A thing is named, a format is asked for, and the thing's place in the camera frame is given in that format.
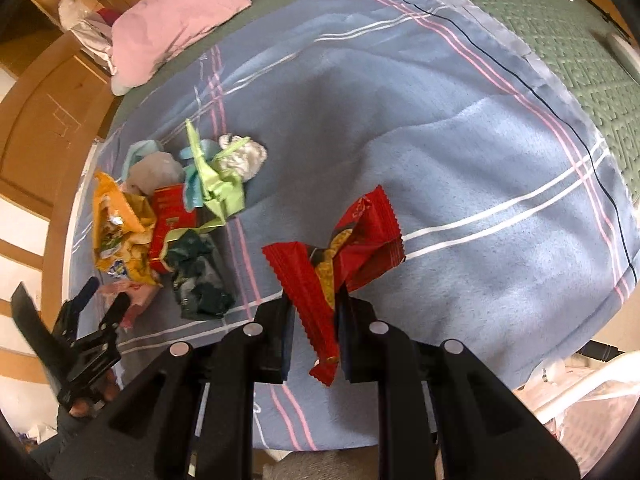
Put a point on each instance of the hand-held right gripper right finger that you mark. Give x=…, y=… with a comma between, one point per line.
x=346, y=345

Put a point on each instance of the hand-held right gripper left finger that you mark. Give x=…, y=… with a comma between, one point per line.
x=286, y=350

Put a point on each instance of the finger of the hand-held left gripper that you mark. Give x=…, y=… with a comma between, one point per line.
x=82, y=302
x=117, y=310

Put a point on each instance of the pink wrapper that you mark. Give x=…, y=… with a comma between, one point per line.
x=140, y=295

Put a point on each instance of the red snack wrapper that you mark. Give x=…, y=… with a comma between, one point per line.
x=370, y=240

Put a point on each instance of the dark green crumpled bag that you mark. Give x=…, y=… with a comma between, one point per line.
x=200, y=275

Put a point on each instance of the yellow snack bag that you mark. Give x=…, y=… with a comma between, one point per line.
x=117, y=220

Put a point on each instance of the red cardboard box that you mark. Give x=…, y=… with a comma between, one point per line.
x=172, y=210

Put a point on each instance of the grey crumpled cloth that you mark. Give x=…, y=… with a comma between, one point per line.
x=155, y=172

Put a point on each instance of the light green folded wrapper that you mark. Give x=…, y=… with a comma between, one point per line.
x=220, y=190

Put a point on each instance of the light blue face mask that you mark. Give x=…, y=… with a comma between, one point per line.
x=136, y=152

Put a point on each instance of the blue plaid blanket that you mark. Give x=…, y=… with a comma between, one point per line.
x=400, y=160

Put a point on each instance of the white crumpled tissue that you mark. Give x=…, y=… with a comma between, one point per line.
x=245, y=157

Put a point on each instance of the wooden cabinet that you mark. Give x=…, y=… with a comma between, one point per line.
x=40, y=110

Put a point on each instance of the white metal rack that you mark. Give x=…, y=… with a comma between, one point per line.
x=585, y=385

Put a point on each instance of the clear plastic bag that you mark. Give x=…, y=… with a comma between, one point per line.
x=600, y=430

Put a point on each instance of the white plastic bag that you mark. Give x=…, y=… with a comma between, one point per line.
x=82, y=25

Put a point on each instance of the pink pillow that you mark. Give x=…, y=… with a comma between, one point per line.
x=170, y=25

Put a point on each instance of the green bed mat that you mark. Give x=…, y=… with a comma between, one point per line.
x=550, y=35

